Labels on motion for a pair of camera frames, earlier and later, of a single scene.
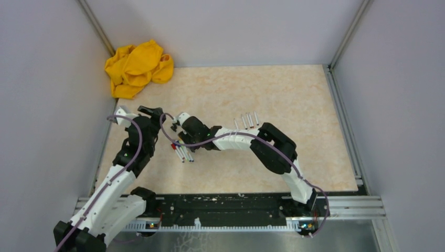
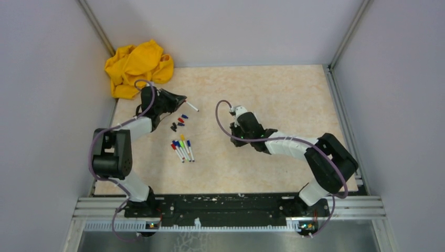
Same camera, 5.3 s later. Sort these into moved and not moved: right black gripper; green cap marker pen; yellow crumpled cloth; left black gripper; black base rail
Moved: right black gripper; left black gripper
Not moved: black base rail; green cap marker pen; yellow crumpled cloth
